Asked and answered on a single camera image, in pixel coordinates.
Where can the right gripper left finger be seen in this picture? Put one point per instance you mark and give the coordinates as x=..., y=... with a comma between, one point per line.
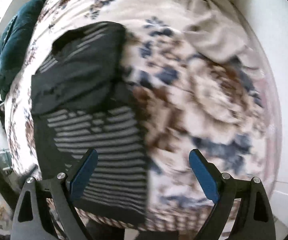
x=32, y=219

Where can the black striped sweater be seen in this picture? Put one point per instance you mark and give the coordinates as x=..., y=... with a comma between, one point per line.
x=79, y=103

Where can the floral fleece bed blanket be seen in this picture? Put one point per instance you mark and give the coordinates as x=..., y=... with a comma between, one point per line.
x=184, y=101

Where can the teal folded quilt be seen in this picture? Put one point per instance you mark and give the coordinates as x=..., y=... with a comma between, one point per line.
x=14, y=42

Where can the beige crumpled garment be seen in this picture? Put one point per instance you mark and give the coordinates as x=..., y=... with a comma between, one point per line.
x=217, y=33

